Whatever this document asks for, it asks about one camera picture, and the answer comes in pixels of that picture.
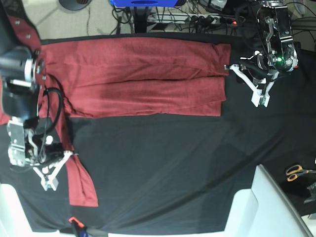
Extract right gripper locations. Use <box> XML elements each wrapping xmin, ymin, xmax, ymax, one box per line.
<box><xmin>32</xmin><ymin>135</ymin><xmax>76</xmax><ymax>180</ymax></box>

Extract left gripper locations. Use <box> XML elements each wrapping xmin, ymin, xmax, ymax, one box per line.
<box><xmin>224</xmin><ymin>50</ymin><xmax>276</xmax><ymax>96</ymax></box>

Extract red long-sleeve T-shirt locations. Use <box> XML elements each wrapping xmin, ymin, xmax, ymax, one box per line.
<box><xmin>0</xmin><ymin>14</ymin><xmax>232</xmax><ymax>207</ymax></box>

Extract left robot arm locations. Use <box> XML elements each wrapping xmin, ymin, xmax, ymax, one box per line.
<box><xmin>224</xmin><ymin>0</ymin><xmax>299</xmax><ymax>103</ymax></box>

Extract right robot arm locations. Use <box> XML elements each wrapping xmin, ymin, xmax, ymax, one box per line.
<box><xmin>0</xmin><ymin>4</ymin><xmax>74</xmax><ymax>190</ymax></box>

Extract blue orange clamp bottom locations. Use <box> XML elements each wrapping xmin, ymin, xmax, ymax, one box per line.
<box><xmin>68</xmin><ymin>216</ymin><xmax>90</xmax><ymax>237</ymax></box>

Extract white power strip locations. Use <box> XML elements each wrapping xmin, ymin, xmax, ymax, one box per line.
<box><xmin>190</xmin><ymin>13</ymin><xmax>245</xmax><ymax>27</ymax></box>

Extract black table cloth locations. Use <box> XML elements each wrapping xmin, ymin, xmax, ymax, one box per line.
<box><xmin>0</xmin><ymin>35</ymin><xmax>316</xmax><ymax>235</ymax></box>

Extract crumpled black plastic piece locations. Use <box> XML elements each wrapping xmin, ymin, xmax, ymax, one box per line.
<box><xmin>304</xmin><ymin>183</ymin><xmax>316</xmax><ymax>204</ymax></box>

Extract white foam block right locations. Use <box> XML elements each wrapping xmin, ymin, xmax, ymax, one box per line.
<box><xmin>224</xmin><ymin>165</ymin><xmax>313</xmax><ymax>237</ymax></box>

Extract black round stand base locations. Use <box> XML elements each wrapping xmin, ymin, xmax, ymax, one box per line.
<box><xmin>59</xmin><ymin>0</ymin><xmax>92</xmax><ymax>11</ymax></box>

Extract blue plastic box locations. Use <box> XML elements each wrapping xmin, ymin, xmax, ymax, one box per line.
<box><xmin>109</xmin><ymin>0</ymin><xmax>178</xmax><ymax>7</ymax></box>

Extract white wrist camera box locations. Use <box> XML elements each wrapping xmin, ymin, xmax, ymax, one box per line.
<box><xmin>251</xmin><ymin>92</ymin><xmax>270</xmax><ymax>107</ymax></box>

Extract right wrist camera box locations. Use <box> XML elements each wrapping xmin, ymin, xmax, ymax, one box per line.
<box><xmin>40</xmin><ymin>178</ymin><xmax>59</xmax><ymax>191</ymax></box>

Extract yellow-handled scissors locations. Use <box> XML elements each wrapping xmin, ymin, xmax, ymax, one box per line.
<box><xmin>285</xmin><ymin>164</ymin><xmax>316</xmax><ymax>182</ymax></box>

